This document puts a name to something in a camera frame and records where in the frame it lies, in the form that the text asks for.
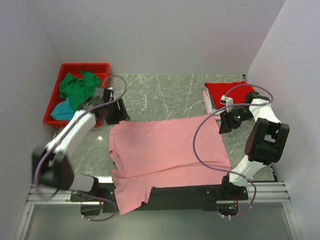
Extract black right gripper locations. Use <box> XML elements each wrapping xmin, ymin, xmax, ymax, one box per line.
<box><xmin>218</xmin><ymin>107</ymin><xmax>254</xmax><ymax>135</ymax></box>

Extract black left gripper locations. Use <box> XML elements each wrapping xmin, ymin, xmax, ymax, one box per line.
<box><xmin>104</xmin><ymin>98</ymin><xmax>130</xmax><ymax>126</ymax></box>

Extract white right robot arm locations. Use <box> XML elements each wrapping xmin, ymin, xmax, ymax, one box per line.
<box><xmin>219</xmin><ymin>91</ymin><xmax>290</xmax><ymax>200</ymax></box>

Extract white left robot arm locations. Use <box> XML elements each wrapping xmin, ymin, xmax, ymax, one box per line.
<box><xmin>31</xmin><ymin>87</ymin><xmax>130</xmax><ymax>201</ymax></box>

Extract folded grey t shirt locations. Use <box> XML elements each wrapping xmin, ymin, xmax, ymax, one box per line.
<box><xmin>209</xmin><ymin>95</ymin><xmax>219</xmax><ymax>110</ymax></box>

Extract folded red t shirt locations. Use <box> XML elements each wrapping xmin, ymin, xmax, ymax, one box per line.
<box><xmin>204</xmin><ymin>81</ymin><xmax>255</xmax><ymax>109</ymax></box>

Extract green t shirt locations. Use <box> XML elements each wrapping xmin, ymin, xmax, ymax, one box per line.
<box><xmin>59</xmin><ymin>70</ymin><xmax>101</xmax><ymax>111</ymax></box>

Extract red plastic bin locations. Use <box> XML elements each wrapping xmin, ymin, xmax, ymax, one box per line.
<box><xmin>43</xmin><ymin>62</ymin><xmax>110</xmax><ymax>128</ymax></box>

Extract blue t shirt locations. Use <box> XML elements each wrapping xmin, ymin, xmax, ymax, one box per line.
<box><xmin>50</xmin><ymin>97</ymin><xmax>75</xmax><ymax>121</ymax></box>

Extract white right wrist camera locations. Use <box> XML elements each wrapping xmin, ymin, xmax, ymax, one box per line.
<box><xmin>220</xmin><ymin>95</ymin><xmax>234</xmax><ymax>106</ymax></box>

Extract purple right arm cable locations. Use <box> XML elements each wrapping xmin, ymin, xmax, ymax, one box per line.
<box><xmin>194</xmin><ymin>83</ymin><xmax>275</xmax><ymax>219</ymax></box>

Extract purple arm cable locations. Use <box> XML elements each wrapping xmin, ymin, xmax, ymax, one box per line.
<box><xmin>194</xmin><ymin>83</ymin><xmax>275</xmax><ymax>219</ymax></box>
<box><xmin>33</xmin><ymin>74</ymin><xmax>128</xmax><ymax>222</ymax></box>

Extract aluminium frame rail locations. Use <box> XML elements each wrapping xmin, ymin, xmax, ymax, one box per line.
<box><xmin>16</xmin><ymin>182</ymin><xmax>301</xmax><ymax>240</ymax></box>

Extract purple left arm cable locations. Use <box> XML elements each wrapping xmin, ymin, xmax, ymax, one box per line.
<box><xmin>33</xmin><ymin>74</ymin><xmax>128</xmax><ymax>222</ymax></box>

